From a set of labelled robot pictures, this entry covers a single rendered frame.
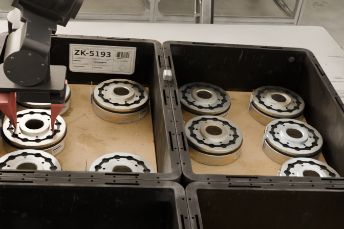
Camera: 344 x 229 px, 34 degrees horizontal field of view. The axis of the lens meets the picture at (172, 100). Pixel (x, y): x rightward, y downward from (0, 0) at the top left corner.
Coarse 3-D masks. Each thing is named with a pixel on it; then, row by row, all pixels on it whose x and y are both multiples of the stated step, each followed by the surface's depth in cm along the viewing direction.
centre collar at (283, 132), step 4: (284, 128) 99; (288, 128) 99; (292, 128) 99; (296, 128) 99; (300, 128) 99; (280, 132) 98; (284, 132) 98; (300, 132) 99; (304, 132) 98; (284, 136) 97; (288, 136) 97; (304, 136) 97; (288, 140) 96; (292, 140) 96; (296, 140) 96; (300, 140) 96; (304, 140) 96
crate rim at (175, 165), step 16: (0, 48) 98; (160, 48) 105; (160, 64) 103; (160, 80) 95; (160, 96) 92; (176, 144) 81; (176, 160) 78; (0, 176) 72; (16, 176) 72; (32, 176) 72; (48, 176) 73; (64, 176) 73; (80, 176) 73; (96, 176) 74; (112, 176) 74; (128, 176) 74; (144, 176) 75; (160, 176) 75; (176, 176) 75
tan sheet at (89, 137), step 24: (72, 96) 106; (72, 120) 100; (96, 120) 101; (144, 120) 102; (0, 144) 92; (72, 144) 94; (96, 144) 95; (120, 144) 96; (144, 144) 96; (72, 168) 89
